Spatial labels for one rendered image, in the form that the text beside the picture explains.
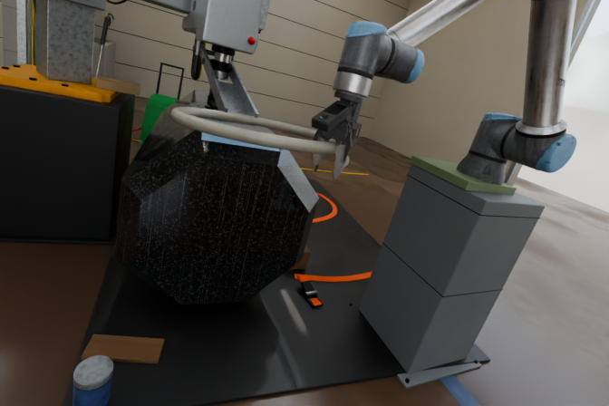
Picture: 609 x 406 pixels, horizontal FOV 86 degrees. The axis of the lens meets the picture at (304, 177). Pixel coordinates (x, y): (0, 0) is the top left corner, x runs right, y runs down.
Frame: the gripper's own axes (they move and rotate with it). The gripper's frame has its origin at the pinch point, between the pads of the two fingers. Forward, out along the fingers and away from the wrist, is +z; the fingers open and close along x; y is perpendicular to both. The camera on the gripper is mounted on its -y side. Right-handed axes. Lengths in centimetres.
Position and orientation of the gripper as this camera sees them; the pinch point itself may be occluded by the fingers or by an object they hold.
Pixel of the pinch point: (323, 170)
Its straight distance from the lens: 83.9
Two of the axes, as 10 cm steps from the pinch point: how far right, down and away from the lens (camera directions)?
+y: 5.2, -0.7, 8.5
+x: -8.2, -3.3, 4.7
